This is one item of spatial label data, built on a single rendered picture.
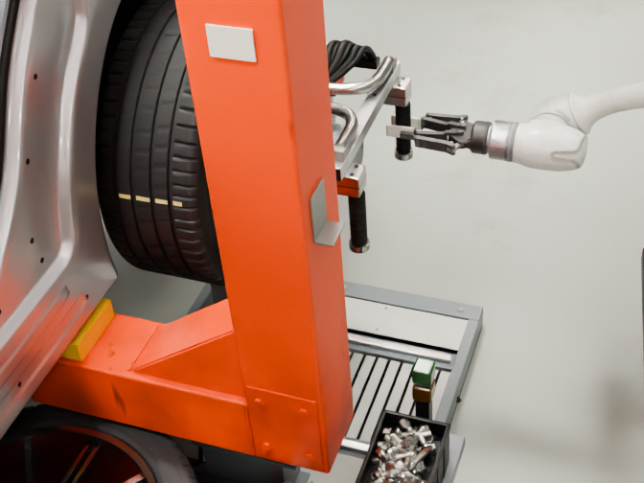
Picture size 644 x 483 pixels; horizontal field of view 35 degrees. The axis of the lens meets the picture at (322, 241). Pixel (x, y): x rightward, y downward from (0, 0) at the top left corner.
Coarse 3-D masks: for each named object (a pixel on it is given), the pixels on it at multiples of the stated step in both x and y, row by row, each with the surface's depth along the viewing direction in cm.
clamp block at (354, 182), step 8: (352, 168) 205; (360, 168) 205; (344, 176) 203; (352, 176) 203; (360, 176) 204; (336, 184) 205; (344, 184) 204; (352, 184) 204; (360, 184) 204; (344, 192) 206; (352, 192) 205; (360, 192) 205
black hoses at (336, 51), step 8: (336, 40) 227; (344, 40) 224; (328, 48) 225; (336, 48) 224; (344, 48) 223; (352, 48) 223; (360, 48) 223; (368, 48) 225; (328, 56) 224; (336, 56) 223; (344, 56) 223; (352, 56) 222; (360, 56) 222; (368, 56) 229; (328, 64) 224; (336, 64) 223; (344, 64) 223; (352, 64) 222; (360, 64) 232; (368, 64) 231; (376, 64) 230; (336, 72) 223; (344, 72) 223; (336, 80) 224
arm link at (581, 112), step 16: (560, 96) 236; (576, 96) 234; (592, 96) 232; (608, 96) 229; (624, 96) 224; (640, 96) 220; (544, 112) 232; (560, 112) 232; (576, 112) 231; (592, 112) 231; (608, 112) 230; (576, 128) 232
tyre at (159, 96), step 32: (160, 0) 216; (128, 32) 210; (160, 32) 209; (128, 64) 207; (160, 64) 205; (128, 96) 205; (160, 96) 204; (128, 128) 204; (160, 128) 202; (192, 128) 201; (96, 160) 208; (128, 160) 206; (160, 160) 203; (192, 160) 202; (128, 192) 208; (160, 192) 206; (192, 192) 204; (128, 224) 214; (160, 224) 210; (192, 224) 207; (128, 256) 224; (160, 256) 218; (192, 256) 214
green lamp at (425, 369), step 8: (416, 360) 204; (424, 360) 203; (432, 360) 203; (416, 368) 202; (424, 368) 202; (432, 368) 202; (416, 376) 202; (424, 376) 201; (432, 376) 203; (424, 384) 203
